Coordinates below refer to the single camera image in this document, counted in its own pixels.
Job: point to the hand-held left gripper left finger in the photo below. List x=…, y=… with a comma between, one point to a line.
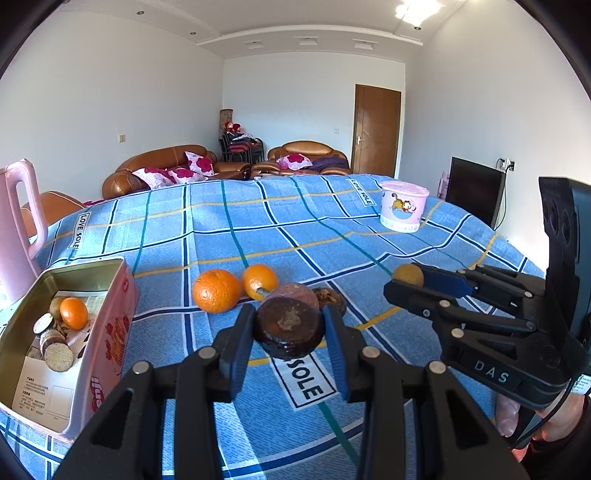
x=235, y=350

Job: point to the brown leather sofa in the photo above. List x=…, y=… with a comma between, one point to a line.
x=152, y=159

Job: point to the small tangerine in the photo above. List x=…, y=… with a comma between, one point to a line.
x=74, y=314

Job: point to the blue checked tablecloth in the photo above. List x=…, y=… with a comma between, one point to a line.
x=161, y=240

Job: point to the red plush toy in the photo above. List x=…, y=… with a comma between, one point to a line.
x=233, y=127

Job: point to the large orange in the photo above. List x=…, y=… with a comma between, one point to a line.
x=216, y=291

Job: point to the pink electric kettle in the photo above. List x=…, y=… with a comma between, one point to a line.
x=11, y=277

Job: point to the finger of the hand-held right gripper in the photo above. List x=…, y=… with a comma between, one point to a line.
x=415, y=297
x=443, y=279

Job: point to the pink tin box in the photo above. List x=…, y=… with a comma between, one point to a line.
x=111, y=341

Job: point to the printed paper leaflet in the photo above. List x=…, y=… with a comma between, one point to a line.
x=41, y=392

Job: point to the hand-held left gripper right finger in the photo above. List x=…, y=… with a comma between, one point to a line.
x=339, y=350

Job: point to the pink cartoon tub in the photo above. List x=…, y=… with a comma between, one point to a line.
x=401, y=207

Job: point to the stacked black chairs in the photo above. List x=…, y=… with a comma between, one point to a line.
x=242, y=147

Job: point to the brown wooden door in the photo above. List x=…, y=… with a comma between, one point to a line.
x=376, y=134

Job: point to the brown leather armchair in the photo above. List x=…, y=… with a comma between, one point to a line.
x=300, y=148
x=55, y=207

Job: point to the medium orange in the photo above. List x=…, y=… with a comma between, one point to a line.
x=261, y=279

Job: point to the purple blanket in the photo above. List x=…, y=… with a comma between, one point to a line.
x=330, y=164

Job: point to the wrinkled brown fruit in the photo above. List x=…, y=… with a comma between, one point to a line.
x=330, y=296

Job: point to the black television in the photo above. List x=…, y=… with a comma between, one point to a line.
x=473, y=189

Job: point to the floral pillow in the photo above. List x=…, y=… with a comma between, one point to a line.
x=184, y=174
x=294, y=161
x=154, y=177
x=199, y=164
x=94, y=201

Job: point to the pink object beside television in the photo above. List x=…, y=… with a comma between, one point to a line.
x=444, y=187

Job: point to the wall socket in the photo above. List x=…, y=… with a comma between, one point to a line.
x=508, y=164

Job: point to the tall woven vase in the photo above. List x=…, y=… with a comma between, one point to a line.
x=226, y=117

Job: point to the person's right hand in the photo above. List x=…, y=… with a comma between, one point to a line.
x=508, y=415

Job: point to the dark brown round fruit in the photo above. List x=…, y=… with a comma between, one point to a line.
x=288, y=330

